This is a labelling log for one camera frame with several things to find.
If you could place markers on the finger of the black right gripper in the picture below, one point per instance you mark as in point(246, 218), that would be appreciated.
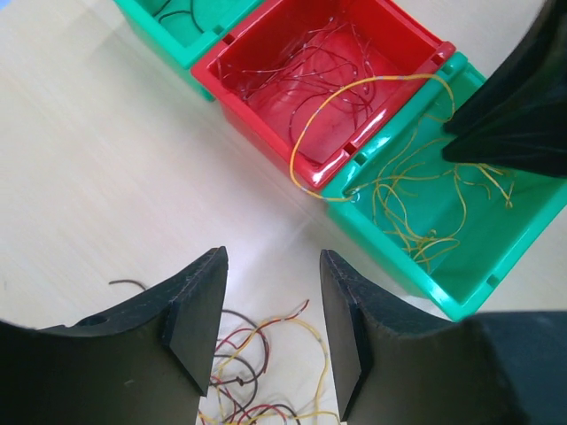
point(521, 64)
point(537, 152)

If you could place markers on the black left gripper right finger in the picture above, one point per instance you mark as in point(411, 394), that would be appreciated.
point(393, 363)

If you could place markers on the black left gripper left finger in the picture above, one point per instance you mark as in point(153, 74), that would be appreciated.
point(146, 360)

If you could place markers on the near green plastic bin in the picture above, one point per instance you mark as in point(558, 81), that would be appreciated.
point(448, 232)

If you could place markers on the green plastic bin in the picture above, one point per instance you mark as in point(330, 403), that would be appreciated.
point(448, 232)
point(181, 32)

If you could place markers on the red plastic bin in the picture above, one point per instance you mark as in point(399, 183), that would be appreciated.
point(310, 82)

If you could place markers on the far green plastic bin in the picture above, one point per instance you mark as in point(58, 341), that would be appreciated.
point(181, 32)

